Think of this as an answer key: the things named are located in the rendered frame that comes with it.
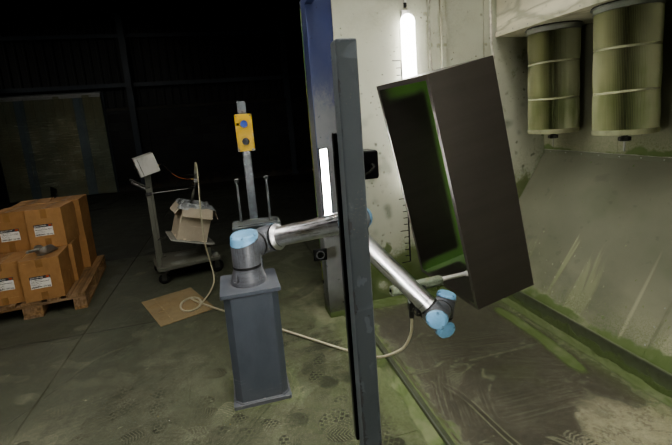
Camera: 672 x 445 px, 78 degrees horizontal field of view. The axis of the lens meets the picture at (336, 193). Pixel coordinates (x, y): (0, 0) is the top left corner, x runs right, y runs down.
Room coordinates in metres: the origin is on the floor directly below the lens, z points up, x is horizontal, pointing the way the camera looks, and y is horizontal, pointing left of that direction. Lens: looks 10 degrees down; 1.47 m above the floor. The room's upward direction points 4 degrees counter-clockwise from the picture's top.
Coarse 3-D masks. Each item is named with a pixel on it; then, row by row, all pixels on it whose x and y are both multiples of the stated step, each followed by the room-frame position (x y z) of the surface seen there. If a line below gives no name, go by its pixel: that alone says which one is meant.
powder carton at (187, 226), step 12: (180, 204) 4.03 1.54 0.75; (192, 204) 4.06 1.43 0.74; (204, 204) 4.46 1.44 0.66; (180, 216) 4.03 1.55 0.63; (192, 216) 3.99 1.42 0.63; (204, 216) 4.05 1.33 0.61; (216, 216) 4.19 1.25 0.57; (180, 228) 3.99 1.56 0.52; (192, 228) 4.04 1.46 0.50; (204, 228) 4.10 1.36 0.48; (192, 240) 4.03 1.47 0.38
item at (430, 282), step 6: (432, 276) 2.18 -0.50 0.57; (438, 276) 2.17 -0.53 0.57; (444, 276) 2.18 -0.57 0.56; (450, 276) 2.18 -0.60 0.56; (456, 276) 2.19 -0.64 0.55; (462, 276) 2.21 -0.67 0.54; (420, 282) 2.12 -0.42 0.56; (426, 282) 2.13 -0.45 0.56; (432, 282) 2.14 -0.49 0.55; (438, 282) 2.15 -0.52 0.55; (390, 288) 2.10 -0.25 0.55; (396, 288) 2.08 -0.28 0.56; (426, 288) 2.13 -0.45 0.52; (390, 294) 2.10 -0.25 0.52; (396, 294) 2.08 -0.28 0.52; (408, 306) 2.14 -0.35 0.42
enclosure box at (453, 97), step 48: (384, 96) 2.49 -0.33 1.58; (432, 96) 1.90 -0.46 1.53; (480, 96) 1.97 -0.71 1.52; (432, 144) 2.57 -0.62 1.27; (480, 144) 1.97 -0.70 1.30; (432, 192) 2.57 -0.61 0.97; (480, 192) 1.97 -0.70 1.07; (432, 240) 2.57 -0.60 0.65; (480, 240) 1.97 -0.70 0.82; (480, 288) 1.97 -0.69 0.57
